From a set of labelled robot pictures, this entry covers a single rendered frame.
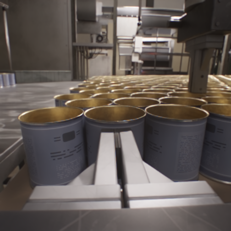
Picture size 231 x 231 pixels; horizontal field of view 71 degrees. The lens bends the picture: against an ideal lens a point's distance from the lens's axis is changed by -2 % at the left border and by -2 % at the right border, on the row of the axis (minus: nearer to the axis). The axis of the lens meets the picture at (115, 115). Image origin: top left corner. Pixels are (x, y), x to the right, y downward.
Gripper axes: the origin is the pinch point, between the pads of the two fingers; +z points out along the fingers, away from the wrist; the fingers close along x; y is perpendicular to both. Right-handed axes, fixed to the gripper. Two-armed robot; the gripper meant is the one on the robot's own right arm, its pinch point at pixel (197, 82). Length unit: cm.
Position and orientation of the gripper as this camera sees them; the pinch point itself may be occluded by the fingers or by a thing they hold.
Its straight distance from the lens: 37.1
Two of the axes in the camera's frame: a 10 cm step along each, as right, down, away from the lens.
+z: 0.1, 9.6, 2.7
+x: 0.5, 2.7, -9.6
